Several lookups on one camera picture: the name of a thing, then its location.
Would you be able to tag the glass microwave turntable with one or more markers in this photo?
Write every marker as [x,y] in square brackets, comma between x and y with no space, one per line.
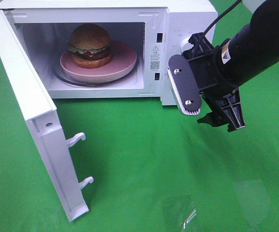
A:
[60,75]

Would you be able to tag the green table cover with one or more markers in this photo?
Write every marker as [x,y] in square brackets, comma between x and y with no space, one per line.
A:
[140,152]

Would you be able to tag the pink round plate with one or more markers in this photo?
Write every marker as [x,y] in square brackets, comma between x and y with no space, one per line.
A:
[122,63]

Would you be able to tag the white microwave oven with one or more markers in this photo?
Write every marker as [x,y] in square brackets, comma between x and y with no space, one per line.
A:
[154,28]

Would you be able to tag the white microwave door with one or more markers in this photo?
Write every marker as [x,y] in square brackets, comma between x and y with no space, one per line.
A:
[40,115]

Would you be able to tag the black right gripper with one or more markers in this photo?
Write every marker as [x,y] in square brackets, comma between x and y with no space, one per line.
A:
[220,94]

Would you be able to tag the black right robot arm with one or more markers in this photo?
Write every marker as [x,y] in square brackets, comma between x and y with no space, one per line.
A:
[255,47]

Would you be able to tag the upper white dial knob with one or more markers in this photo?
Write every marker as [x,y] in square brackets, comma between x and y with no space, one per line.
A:
[185,44]

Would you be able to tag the burger with lettuce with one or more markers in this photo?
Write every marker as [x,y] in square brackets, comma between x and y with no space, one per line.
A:
[89,45]

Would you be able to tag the clear tape patch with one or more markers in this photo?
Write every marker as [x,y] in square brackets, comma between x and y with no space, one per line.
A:
[180,214]

